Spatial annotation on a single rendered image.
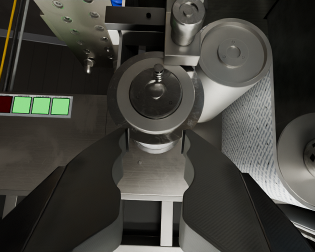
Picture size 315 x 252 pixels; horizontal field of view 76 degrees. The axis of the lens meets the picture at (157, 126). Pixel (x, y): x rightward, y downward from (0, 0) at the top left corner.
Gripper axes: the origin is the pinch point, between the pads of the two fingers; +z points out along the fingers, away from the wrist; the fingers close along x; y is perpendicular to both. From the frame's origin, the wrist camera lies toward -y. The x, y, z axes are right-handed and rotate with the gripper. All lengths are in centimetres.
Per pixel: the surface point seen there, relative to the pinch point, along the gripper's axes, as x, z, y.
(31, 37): -140, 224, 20
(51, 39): -121, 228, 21
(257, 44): 15.7, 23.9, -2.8
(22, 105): -42, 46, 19
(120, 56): -6.2, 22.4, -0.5
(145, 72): -2.0, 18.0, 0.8
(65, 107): -29, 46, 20
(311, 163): 21.5, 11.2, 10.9
